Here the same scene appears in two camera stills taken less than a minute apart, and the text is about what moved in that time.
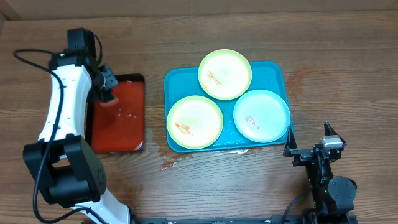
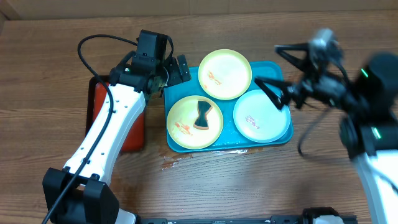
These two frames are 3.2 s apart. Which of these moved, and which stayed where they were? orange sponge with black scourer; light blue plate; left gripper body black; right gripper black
Moved: orange sponge with black scourer; left gripper body black; right gripper black
Stayed: light blue plate
